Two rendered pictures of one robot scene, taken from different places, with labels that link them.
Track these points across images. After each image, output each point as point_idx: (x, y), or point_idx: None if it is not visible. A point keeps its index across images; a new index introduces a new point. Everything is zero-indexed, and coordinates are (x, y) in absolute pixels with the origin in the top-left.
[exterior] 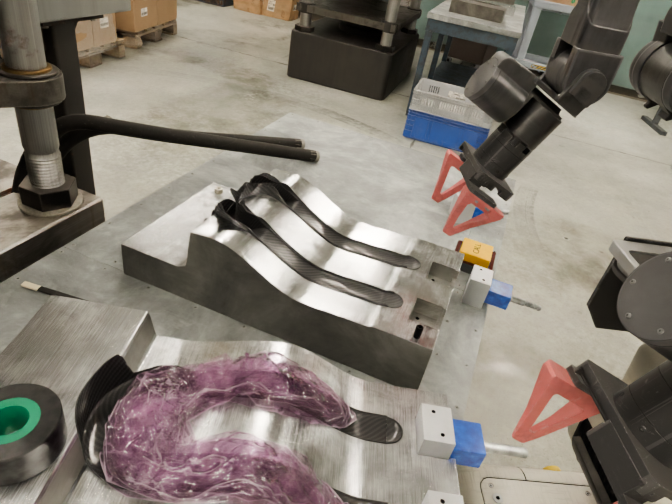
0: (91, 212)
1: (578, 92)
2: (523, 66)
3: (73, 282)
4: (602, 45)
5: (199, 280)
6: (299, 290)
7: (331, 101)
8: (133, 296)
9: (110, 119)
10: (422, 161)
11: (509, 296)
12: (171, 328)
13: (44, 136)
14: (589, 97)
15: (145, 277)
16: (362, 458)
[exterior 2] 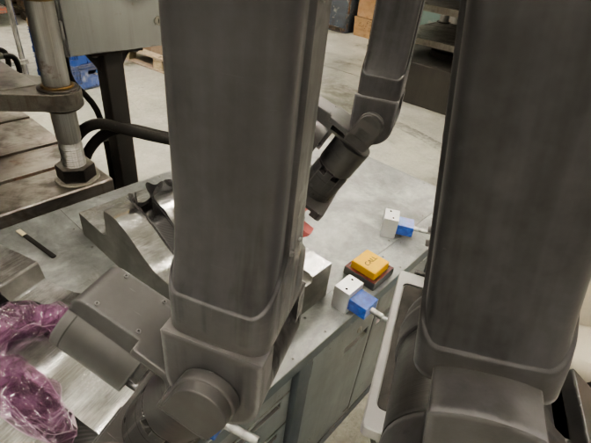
0: (102, 188)
1: (357, 132)
2: (323, 105)
3: (47, 235)
4: (376, 91)
5: (113, 247)
6: (165, 267)
7: (408, 116)
8: (78, 250)
9: (119, 123)
10: (390, 177)
11: (366, 308)
12: (86, 279)
13: (66, 132)
14: (368, 137)
15: (91, 239)
16: (120, 403)
